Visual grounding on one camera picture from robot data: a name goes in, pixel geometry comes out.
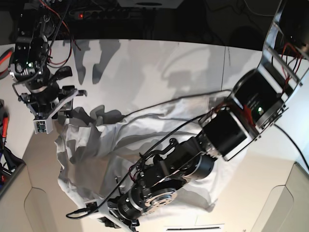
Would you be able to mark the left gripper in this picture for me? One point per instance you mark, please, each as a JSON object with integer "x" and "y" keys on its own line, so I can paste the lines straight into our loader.
{"x": 123, "y": 212}

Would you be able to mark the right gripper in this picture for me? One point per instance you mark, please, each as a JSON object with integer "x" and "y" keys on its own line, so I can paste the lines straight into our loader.
{"x": 52, "y": 101}

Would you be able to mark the white t-shirt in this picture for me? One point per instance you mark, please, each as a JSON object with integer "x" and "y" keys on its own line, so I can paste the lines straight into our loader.
{"x": 97, "y": 148}

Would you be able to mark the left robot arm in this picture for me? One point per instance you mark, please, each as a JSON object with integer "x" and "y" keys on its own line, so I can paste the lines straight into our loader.
{"x": 255, "y": 103}

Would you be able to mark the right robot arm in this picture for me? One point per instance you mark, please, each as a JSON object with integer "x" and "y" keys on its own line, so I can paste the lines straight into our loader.
{"x": 30, "y": 64}

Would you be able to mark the orange grey pliers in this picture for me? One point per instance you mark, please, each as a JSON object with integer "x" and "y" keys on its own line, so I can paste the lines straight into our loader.
{"x": 4, "y": 62}

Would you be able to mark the white vent grille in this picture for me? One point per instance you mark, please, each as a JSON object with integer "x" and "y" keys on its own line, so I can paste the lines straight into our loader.
{"x": 195, "y": 228}

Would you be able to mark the power strip with red light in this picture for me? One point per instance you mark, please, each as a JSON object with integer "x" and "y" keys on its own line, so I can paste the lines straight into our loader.
{"x": 113, "y": 15}

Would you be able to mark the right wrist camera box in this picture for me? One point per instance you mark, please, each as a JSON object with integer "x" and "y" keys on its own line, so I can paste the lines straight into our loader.
{"x": 43, "y": 126}

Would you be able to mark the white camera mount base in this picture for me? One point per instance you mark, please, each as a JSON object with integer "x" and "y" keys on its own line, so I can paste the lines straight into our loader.
{"x": 171, "y": 4}

